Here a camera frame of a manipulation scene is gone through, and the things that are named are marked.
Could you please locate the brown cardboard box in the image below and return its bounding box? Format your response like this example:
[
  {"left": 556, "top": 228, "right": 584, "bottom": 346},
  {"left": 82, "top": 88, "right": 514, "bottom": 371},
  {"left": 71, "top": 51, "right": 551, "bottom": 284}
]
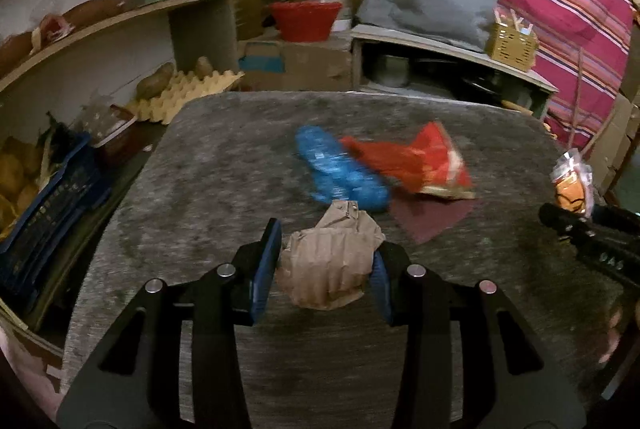
[{"left": 236, "top": 40, "right": 355, "bottom": 93}]

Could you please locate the brown paper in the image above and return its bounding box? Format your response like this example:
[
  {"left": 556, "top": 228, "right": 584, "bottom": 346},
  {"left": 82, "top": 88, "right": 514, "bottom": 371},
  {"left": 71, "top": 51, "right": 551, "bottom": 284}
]
[{"left": 275, "top": 201, "right": 387, "bottom": 311}]

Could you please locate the orange snack wrapper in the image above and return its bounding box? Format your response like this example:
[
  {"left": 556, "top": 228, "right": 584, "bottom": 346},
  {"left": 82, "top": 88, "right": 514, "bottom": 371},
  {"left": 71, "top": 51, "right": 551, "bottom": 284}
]
[{"left": 550, "top": 149, "right": 595, "bottom": 219}]

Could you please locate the red woven basket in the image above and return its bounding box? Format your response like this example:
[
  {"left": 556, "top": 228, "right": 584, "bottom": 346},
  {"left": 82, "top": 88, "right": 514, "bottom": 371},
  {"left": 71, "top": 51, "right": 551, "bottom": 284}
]
[{"left": 268, "top": 1, "right": 344, "bottom": 43}]

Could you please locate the plastic covered red bowl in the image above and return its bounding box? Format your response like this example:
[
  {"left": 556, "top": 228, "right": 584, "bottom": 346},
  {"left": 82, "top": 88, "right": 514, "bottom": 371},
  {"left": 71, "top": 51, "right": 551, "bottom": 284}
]
[{"left": 81, "top": 100, "right": 139, "bottom": 160}]

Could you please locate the brown sweet potato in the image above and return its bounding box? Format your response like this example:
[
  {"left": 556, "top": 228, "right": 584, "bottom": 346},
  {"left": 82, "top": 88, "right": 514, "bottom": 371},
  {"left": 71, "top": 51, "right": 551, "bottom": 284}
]
[
  {"left": 61, "top": 0, "right": 127, "bottom": 28},
  {"left": 0, "top": 30, "right": 35, "bottom": 72}
]

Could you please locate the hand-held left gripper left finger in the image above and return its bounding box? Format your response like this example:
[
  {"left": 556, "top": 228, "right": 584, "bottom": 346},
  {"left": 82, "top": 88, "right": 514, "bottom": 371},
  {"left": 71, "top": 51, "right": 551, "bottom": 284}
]
[{"left": 56, "top": 217, "right": 284, "bottom": 429}]

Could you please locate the orange-red net bag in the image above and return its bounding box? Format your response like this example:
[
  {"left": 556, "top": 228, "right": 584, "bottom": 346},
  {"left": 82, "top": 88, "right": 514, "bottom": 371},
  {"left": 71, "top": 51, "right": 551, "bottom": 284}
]
[{"left": 342, "top": 135, "right": 428, "bottom": 194}]

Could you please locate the yellow slatted holder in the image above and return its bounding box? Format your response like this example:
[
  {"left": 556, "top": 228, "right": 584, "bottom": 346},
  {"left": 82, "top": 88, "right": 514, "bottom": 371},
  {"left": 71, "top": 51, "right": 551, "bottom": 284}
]
[{"left": 484, "top": 10, "right": 541, "bottom": 73}]

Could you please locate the pile of yellow potatoes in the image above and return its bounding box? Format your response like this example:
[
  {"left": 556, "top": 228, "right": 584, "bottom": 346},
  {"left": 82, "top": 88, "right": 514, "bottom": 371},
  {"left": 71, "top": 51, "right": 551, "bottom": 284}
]
[{"left": 0, "top": 136, "right": 51, "bottom": 235}]

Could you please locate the maroon sandpaper sheet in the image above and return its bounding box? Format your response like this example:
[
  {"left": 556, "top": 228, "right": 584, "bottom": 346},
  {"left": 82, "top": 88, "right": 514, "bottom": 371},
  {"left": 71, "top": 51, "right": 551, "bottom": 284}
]
[{"left": 387, "top": 195, "right": 485, "bottom": 246}]

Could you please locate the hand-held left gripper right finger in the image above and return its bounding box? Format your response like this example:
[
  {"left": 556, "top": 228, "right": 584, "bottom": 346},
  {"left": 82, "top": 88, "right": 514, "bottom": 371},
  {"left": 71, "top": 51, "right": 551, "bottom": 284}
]
[{"left": 369, "top": 241, "right": 586, "bottom": 429}]

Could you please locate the wooden shelf unit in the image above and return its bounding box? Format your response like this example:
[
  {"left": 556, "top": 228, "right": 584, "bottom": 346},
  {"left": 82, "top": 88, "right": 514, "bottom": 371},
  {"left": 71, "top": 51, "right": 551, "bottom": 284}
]
[{"left": 0, "top": 0, "right": 241, "bottom": 335}]

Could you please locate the red snack wrapper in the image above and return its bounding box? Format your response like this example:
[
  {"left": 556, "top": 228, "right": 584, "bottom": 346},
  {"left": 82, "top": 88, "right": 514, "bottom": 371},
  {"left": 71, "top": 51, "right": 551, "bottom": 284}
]
[{"left": 400, "top": 121, "right": 476, "bottom": 201}]

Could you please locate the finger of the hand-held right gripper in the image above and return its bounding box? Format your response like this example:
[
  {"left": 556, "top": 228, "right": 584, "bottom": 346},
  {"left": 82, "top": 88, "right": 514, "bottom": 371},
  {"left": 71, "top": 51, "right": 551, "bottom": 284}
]
[
  {"left": 590, "top": 205, "right": 640, "bottom": 237},
  {"left": 538, "top": 202, "right": 598, "bottom": 251}
]

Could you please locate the small grey cabinet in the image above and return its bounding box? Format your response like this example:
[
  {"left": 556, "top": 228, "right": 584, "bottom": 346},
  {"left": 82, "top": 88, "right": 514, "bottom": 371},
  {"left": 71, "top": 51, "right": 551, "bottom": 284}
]
[{"left": 349, "top": 24, "right": 560, "bottom": 120}]

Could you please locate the dark blue plastic crate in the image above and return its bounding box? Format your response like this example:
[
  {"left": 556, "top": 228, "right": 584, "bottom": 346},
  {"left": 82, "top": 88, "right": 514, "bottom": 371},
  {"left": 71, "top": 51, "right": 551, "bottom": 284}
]
[{"left": 0, "top": 133, "right": 115, "bottom": 306}]

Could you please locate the thin wooden stick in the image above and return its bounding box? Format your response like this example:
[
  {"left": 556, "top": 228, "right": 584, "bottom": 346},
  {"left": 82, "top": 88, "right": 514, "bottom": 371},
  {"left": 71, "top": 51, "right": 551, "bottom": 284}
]
[{"left": 574, "top": 48, "right": 588, "bottom": 147}]

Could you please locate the large brown potato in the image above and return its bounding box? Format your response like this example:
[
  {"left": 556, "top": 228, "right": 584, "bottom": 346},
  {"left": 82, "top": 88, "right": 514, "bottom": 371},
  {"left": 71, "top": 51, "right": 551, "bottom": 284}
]
[{"left": 135, "top": 62, "right": 177, "bottom": 100}]

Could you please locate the cardboard egg tray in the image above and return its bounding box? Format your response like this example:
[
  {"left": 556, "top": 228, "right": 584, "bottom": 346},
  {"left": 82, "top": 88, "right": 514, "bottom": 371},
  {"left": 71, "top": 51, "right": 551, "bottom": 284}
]
[{"left": 121, "top": 68, "right": 247, "bottom": 126}]

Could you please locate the blue plastic bag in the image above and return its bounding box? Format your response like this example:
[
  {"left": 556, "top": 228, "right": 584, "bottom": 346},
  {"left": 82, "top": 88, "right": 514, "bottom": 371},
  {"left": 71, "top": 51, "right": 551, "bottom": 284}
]
[{"left": 294, "top": 124, "right": 392, "bottom": 212}]

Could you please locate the pink towel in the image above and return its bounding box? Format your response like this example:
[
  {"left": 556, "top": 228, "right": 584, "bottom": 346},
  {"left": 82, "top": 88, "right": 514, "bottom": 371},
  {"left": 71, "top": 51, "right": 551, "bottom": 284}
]
[{"left": 0, "top": 321, "right": 63, "bottom": 415}]

